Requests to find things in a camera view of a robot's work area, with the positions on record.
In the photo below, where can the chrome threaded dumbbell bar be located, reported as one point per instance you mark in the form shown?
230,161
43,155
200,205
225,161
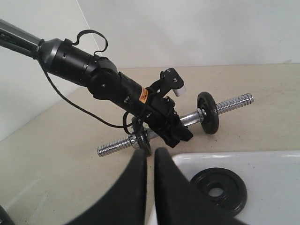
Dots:
187,120

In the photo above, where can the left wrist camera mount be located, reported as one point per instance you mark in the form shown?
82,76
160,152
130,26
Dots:
169,80

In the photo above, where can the white rectangular plastic tray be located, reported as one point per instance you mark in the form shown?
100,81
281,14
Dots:
272,179

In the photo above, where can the chrome hex collar nut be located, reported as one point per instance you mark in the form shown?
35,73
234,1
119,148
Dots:
134,142

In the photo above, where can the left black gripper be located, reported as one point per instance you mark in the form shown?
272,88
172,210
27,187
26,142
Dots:
159,114

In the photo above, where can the black weight plate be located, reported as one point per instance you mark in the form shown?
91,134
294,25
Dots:
223,188
207,109
140,134

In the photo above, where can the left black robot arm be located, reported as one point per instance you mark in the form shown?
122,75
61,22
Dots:
100,76

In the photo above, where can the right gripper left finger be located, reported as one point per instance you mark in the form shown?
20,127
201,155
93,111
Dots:
125,202

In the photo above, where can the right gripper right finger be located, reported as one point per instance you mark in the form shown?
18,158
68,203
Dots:
177,201

